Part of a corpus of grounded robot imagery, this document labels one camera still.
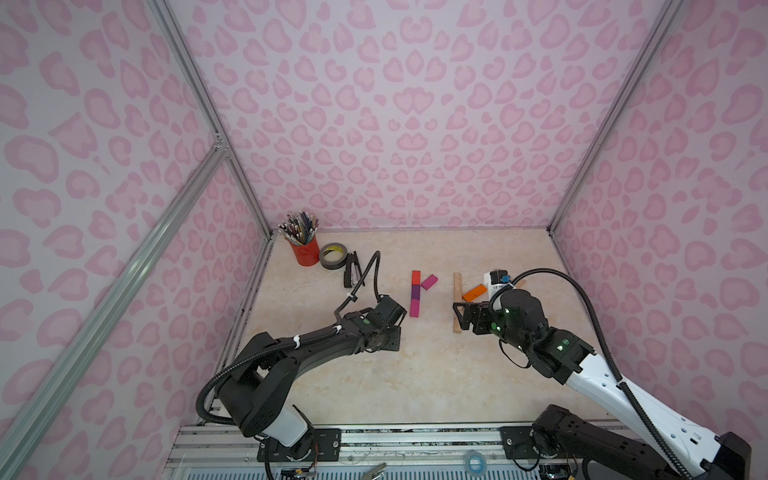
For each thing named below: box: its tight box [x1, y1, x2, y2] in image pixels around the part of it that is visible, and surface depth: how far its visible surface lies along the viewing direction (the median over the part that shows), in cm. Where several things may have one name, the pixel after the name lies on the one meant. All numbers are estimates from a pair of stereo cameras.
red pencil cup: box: [290, 236, 321, 267], surface depth 108 cm
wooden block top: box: [454, 272, 463, 302], surface depth 105 cm
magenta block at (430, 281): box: [421, 274, 439, 291], surface depth 106 cm
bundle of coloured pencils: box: [278, 211, 319, 246], surface depth 101 cm
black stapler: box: [344, 251, 365, 288], surface depth 109 cm
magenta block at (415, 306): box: [409, 299, 421, 318], surface depth 100 cm
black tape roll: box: [320, 242, 348, 270], surface depth 112 cm
